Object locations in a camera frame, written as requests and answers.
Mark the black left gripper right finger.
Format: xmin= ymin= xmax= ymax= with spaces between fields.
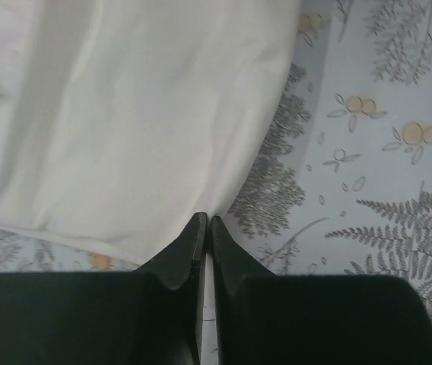
xmin=210 ymin=217 xmax=432 ymax=364

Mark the white t shirt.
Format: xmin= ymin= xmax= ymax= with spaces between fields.
xmin=0 ymin=1 xmax=300 ymax=264

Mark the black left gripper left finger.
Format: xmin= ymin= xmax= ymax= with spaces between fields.
xmin=0 ymin=213 xmax=206 ymax=364

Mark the floral patterned table mat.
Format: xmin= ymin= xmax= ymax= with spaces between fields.
xmin=0 ymin=1 xmax=432 ymax=364

